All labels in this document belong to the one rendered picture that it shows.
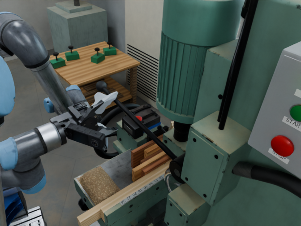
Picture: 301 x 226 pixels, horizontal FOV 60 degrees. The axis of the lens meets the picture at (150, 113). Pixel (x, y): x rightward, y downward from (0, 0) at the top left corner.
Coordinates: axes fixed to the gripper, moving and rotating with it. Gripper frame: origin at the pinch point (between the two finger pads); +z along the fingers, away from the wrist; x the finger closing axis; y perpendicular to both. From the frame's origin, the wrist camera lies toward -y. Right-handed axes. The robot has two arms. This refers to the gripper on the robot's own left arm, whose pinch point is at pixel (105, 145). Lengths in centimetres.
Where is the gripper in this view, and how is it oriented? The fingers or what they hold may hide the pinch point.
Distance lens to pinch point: 127.6
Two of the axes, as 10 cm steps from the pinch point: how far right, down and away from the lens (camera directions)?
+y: -3.5, 4.3, 8.3
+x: -7.8, 3.6, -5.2
